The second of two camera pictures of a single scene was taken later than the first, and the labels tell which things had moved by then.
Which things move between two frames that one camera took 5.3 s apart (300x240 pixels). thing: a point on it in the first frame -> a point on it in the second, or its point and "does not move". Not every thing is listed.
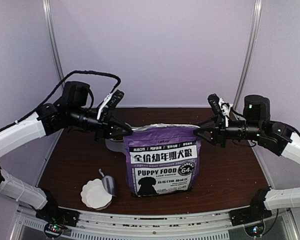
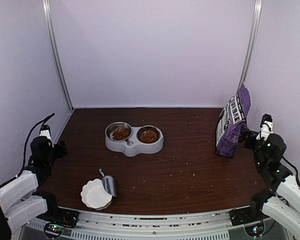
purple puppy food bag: x=162 y=158 -> x=229 y=122
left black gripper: x=104 y=126 -> x=59 y=153
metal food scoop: x=109 y=183 does not move
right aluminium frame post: x=253 y=37 does not move
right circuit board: x=255 y=230 does not move
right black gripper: x=218 y=133 -> x=243 y=135
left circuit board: x=53 y=230 does not move
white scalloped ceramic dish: x=95 y=195 does not move
